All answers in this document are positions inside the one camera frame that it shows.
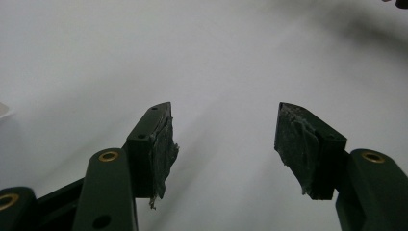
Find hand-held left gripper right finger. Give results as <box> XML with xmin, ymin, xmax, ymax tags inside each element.
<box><xmin>273</xmin><ymin>101</ymin><xmax>348</xmax><ymax>201</ymax></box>

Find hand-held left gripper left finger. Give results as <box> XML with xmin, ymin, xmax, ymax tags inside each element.
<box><xmin>125</xmin><ymin>101</ymin><xmax>180</xmax><ymax>210</ymax></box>

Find white and blue pouch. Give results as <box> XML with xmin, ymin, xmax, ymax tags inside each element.
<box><xmin>0</xmin><ymin>101</ymin><xmax>15</xmax><ymax>120</ymax></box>

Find white paper sheet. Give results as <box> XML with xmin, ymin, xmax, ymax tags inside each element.
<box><xmin>0</xmin><ymin>0</ymin><xmax>408</xmax><ymax>231</ymax></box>

